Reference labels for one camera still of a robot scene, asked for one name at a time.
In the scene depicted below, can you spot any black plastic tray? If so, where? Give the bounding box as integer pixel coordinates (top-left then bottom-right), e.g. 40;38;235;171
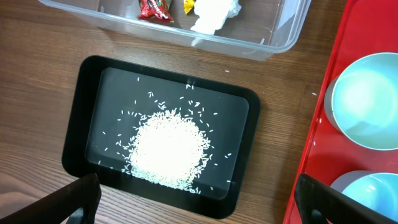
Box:
62;55;261;219

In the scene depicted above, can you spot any clear plastic bin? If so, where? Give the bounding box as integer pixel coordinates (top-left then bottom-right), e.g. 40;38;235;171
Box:
40;0;311;61

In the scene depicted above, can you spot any white rice pile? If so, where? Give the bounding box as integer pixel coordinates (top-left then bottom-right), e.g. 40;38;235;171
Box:
98;76;233;195

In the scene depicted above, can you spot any red silver snack wrapper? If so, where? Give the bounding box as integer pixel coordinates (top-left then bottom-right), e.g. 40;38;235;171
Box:
137;0;174;23

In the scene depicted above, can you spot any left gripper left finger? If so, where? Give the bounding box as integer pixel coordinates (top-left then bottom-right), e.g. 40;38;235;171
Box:
1;173;101;224

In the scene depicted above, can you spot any red serving tray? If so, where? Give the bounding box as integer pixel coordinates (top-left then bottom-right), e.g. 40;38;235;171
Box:
284;0;397;224

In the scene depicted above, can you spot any yellow candy wrapper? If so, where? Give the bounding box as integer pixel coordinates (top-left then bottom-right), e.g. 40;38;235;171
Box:
183;0;195;14

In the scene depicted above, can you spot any mint green bowl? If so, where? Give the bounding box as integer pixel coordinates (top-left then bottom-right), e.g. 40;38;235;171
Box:
323;52;397;151

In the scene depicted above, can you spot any white tissue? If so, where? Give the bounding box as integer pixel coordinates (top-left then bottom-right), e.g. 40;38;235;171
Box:
190;0;242;35

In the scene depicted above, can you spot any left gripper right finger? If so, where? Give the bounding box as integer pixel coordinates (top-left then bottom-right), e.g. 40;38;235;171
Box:
294;174;397;224

